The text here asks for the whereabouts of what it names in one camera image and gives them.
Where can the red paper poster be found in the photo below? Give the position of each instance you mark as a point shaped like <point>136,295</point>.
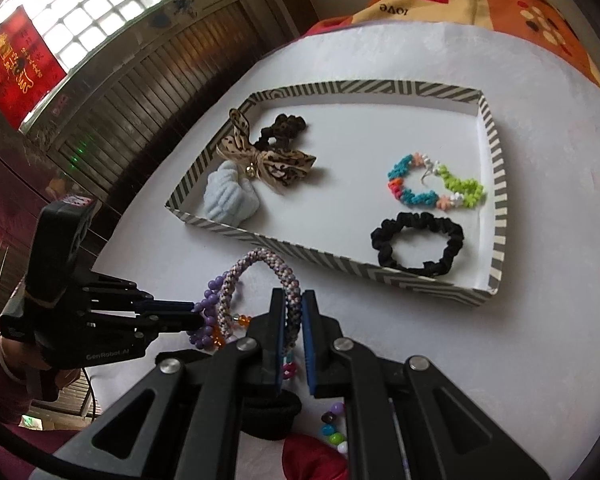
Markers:
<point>28,68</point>

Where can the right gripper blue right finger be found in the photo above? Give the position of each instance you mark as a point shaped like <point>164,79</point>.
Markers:
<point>312,336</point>

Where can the left hand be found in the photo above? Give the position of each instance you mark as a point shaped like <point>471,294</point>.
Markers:
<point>24,361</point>

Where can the striped shallow tray box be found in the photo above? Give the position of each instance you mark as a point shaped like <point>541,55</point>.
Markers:
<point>358,130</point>

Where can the brown scrunchie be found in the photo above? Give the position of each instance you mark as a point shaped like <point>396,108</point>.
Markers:
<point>281,133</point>

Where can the orange patterned blanket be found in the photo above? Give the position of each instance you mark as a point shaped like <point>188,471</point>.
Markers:
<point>536,21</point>

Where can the red heart ornament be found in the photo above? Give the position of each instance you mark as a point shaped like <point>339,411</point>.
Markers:
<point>306,458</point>

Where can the black scrunchie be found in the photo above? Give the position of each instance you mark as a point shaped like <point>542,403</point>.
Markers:
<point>418,243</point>

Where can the black camera box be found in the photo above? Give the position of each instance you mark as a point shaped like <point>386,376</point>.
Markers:
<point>61,227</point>

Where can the light blue fluffy scrunchie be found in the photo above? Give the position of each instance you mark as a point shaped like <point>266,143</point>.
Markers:
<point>229,198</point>

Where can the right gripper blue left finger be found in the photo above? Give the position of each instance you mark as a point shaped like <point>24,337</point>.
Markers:
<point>277,319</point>

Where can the leopard print bow hairtie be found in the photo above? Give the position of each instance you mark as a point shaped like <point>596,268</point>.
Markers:
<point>276,167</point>

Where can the pink white woven bangle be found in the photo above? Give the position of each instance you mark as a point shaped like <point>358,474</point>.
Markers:
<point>290,285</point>

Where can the black round object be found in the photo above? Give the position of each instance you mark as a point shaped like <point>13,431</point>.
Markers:
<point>270,415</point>

